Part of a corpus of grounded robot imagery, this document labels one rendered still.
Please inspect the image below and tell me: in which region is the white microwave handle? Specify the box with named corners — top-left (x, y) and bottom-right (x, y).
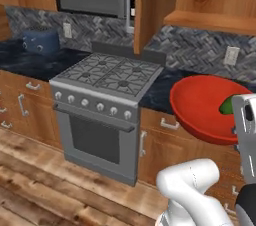
top-left (125, 0), bottom-right (137, 35)

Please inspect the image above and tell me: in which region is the grey oven door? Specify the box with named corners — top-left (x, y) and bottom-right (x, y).
top-left (54, 104), bottom-right (140, 187)

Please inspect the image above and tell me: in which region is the grey stove range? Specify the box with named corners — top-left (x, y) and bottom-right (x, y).
top-left (49, 40), bottom-right (167, 188)

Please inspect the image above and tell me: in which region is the grey oven door handle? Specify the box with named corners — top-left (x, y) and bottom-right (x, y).
top-left (53, 102), bottom-right (136, 134)

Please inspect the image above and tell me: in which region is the blue toaster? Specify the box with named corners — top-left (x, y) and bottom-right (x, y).
top-left (21, 28), bottom-right (61, 55)

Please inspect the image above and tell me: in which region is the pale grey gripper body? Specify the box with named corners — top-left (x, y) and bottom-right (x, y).
top-left (231, 93), bottom-right (256, 140)

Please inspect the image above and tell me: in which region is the silver cabinet door handle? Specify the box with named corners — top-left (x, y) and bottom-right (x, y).
top-left (138, 130), bottom-right (148, 158)
top-left (17, 93), bottom-right (30, 118)

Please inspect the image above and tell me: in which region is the white wall outlet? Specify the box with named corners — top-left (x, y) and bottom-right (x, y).
top-left (223, 45), bottom-right (241, 67)
top-left (62, 22), bottom-right (73, 40)

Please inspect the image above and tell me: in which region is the open wooden cabinet door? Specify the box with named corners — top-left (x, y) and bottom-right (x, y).
top-left (133, 0), bottom-right (181, 55)

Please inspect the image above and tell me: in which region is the red bowl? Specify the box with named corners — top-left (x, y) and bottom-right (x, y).
top-left (169, 74), bottom-right (253, 146)

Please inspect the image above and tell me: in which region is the wooden drawer front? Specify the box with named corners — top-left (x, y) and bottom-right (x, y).
top-left (139, 107), bottom-right (188, 138)
top-left (0, 69), bottom-right (54, 104)

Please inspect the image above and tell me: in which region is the green avocado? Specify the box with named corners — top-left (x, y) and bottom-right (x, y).
top-left (218, 95), bottom-right (235, 116)

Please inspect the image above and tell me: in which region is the open wooden wall cabinet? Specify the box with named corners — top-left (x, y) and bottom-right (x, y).
top-left (163, 0), bottom-right (256, 36)

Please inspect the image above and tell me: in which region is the wooden base cabinet door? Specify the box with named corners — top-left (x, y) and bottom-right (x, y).
top-left (137, 126), bottom-right (246, 204)
top-left (12, 90), bottom-right (63, 150)

